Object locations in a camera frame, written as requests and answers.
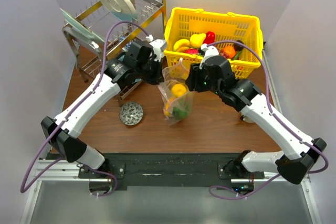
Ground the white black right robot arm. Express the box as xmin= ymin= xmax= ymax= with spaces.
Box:
xmin=186 ymin=56 xmax=327 ymax=185

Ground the steel dish rack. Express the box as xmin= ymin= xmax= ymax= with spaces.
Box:
xmin=61 ymin=0 xmax=167 ymax=106

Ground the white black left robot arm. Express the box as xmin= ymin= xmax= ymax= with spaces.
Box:
xmin=41 ymin=39 xmax=167 ymax=178

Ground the black white floral bowl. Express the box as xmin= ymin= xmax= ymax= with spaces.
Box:
xmin=119 ymin=102 xmax=144 ymax=126

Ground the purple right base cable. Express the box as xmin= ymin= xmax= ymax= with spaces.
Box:
xmin=208 ymin=174 xmax=281 ymax=200

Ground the red pink fruit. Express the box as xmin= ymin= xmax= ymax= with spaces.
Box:
xmin=184 ymin=48 xmax=200 ymax=55

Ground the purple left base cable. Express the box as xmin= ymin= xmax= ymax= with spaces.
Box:
xmin=89 ymin=168 xmax=118 ymax=197

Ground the white round plate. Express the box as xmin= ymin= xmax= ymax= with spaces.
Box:
xmin=100 ymin=0 xmax=138 ymax=22

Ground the blue chevron mug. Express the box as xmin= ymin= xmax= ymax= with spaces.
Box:
xmin=123 ymin=41 xmax=132 ymax=51

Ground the dark purple plum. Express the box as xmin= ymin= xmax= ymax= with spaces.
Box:
xmin=234 ymin=40 xmax=244 ymax=51

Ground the light green plate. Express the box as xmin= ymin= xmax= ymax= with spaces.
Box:
xmin=60 ymin=6 xmax=105 ymax=44

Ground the cream metal cup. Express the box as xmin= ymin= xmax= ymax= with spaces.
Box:
xmin=240 ymin=114 xmax=254 ymax=124

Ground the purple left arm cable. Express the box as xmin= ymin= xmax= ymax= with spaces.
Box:
xmin=20 ymin=20 xmax=153 ymax=193

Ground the green chili pepper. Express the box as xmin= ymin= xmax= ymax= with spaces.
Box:
xmin=232 ymin=51 xmax=242 ymax=60

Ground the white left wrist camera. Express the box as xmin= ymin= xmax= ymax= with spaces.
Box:
xmin=146 ymin=35 xmax=167 ymax=62

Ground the aluminium frame rail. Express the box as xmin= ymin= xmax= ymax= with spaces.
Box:
xmin=19 ymin=155 xmax=85 ymax=224

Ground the clear zip top bag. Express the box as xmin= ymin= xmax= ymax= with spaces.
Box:
xmin=158 ymin=59 xmax=194 ymax=125

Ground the green leafy vegetable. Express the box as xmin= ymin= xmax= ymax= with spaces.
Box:
xmin=173 ymin=101 xmax=191 ymax=120

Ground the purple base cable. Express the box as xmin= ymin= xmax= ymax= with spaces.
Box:
xmin=89 ymin=168 xmax=118 ymax=197
xmin=208 ymin=174 xmax=281 ymax=200

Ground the yellow plastic basket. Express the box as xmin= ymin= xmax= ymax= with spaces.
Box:
xmin=164 ymin=7 xmax=264 ymax=69

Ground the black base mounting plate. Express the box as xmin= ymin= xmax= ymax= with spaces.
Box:
xmin=78 ymin=152 xmax=266 ymax=192

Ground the yellow pear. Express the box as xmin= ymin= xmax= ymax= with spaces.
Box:
xmin=190 ymin=33 xmax=206 ymax=48

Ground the red bell pepper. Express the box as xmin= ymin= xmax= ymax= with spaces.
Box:
xmin=203 ymin=31 xmax=216 ymax=44

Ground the yellow banana bunch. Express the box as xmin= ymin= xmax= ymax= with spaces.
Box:
xmin=173 ymin=39 xmax=192 ymax=52

